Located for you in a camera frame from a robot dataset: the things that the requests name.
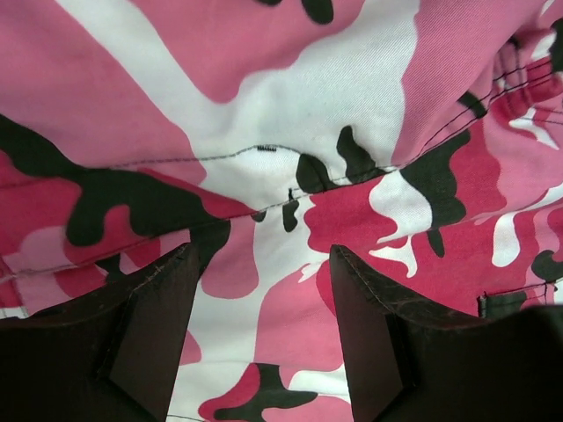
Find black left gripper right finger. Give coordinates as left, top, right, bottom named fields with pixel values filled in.
left=330, top=245, right=562, bottom=421

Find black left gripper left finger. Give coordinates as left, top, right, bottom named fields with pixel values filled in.
left=1, top=244, right=199, bottom=421

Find pink camouflage trousers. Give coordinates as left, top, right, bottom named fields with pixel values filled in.
left=1, top=1, right=562, bottom=421

